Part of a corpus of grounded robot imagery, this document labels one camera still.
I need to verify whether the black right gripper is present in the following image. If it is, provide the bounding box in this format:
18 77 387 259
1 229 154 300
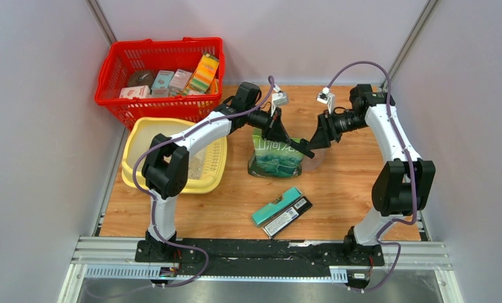
307 109 369 151

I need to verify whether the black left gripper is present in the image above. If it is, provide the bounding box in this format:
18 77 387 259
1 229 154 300
246 106 291 145

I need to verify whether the green cat litter bag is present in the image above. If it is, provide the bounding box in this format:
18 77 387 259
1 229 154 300
248 128 304 179

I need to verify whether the clear plastic litter scoop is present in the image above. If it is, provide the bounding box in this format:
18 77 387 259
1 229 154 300
301 149 327 174

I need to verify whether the black bag sealing clip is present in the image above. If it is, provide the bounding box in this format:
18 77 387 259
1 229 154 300
289 138 315 159

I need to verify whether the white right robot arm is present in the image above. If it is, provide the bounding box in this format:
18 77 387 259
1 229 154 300
307 85 436 264

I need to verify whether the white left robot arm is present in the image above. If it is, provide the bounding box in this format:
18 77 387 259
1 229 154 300
133 81 291 262

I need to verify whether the yellow litter box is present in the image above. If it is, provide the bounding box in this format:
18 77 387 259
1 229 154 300
121 117 227 194

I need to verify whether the pink white small box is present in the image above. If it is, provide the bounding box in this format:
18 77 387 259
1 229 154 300
168 69 193 94

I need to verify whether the teal small box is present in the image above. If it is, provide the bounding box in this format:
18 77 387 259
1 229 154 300
151 70 174 90

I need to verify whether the white red small box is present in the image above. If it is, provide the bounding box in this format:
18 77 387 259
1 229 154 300
119 85 151 99

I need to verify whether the teal spirit level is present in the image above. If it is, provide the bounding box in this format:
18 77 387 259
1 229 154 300
251 187 302 227

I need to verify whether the yellow green sponge pack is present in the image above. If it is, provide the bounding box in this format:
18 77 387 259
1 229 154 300
186 52 220 93

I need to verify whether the black RAM stick package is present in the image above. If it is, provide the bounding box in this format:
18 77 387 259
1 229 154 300
262 196 313 239

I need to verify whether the brown round lid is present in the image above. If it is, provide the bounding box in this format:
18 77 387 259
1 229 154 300
127 70 155 87

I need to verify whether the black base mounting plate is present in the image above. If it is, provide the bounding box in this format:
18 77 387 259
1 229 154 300
134 238 385 278

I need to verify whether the red plastic shopping basket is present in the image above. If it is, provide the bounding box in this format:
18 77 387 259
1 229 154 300
94 37 225 129

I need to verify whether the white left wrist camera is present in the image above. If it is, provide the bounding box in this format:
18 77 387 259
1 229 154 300
270 85 289 116

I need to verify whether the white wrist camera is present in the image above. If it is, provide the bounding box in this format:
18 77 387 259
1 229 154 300
316 86 335 114
270 85 289 116

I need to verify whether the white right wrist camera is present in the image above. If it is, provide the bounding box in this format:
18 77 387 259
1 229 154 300
316 86 335 114

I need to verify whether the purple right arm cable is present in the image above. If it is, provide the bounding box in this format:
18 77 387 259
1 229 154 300
326 61 420 294

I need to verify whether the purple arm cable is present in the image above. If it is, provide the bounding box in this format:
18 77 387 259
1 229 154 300
132 75 277 289
326 61 420 294

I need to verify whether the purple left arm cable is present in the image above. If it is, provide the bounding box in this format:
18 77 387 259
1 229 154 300
132 75 277 289

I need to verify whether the aluminium frame rail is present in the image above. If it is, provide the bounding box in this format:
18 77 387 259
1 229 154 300
388 0 440 81

